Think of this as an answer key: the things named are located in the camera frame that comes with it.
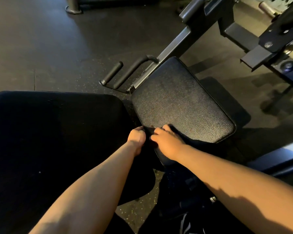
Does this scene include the silver metal weight peg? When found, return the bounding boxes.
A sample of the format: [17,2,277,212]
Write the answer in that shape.
[258,1,280,19]

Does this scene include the blue steel frame beam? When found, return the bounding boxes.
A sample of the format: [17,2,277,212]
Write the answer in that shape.
[244,141,293,179]

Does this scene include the person's right forearm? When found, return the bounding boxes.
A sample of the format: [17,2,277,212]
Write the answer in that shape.
[175,145,293,234]

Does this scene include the short black foam grip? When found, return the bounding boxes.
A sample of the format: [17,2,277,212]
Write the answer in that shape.
[99,61,124,86]

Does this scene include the black textured seat pad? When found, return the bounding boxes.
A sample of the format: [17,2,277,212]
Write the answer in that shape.
[130,56,236,144]

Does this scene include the black cloth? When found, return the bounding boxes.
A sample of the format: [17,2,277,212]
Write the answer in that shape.
[142,124,216,168]

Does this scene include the grey steel support beam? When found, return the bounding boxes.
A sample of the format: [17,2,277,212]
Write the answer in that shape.
[131,0,210,93]

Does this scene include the bent black handle bar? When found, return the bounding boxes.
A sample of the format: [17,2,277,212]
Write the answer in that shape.
[112,55,160,93]

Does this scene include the person's left hand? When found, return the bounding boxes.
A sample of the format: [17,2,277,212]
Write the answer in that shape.
[127,126,147,157]

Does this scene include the person's right hand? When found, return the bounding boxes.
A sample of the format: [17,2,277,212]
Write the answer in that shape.
[150,126,189,162]

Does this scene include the person's left forearm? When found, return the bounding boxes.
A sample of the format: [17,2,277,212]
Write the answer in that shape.
[29,141,140,234]

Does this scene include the person's black shorts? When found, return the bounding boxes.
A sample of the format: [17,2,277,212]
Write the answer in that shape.
[139,166,262,234]

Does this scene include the black gym machine frame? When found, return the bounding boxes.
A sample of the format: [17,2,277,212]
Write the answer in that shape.
[179,0,293,93]

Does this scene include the large smooth black pad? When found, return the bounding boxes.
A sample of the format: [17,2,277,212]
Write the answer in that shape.
[0,91,156,234]

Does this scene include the black round machine foot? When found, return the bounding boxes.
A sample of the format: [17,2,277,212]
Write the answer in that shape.
[65,4,84,15]

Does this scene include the white drawstring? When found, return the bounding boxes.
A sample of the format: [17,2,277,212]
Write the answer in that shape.
[179,213,194,234]

